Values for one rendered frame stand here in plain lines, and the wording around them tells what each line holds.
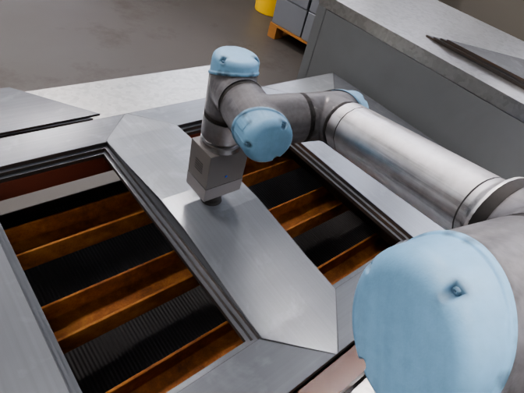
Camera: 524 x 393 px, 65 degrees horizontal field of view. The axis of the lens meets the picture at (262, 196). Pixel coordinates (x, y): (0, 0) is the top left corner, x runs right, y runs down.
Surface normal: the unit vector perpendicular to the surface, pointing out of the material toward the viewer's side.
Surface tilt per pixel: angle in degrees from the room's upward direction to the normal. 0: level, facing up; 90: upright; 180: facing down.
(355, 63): 90
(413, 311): 86
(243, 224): 6
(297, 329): 2
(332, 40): 90
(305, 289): 5
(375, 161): 88
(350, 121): 49
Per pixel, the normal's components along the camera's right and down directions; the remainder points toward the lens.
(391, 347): -0.91, 0.02
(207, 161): -0.76, 0.29
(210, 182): 0.61, 0.62
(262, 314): 0.26, -0.67
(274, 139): 0.39, 0.68
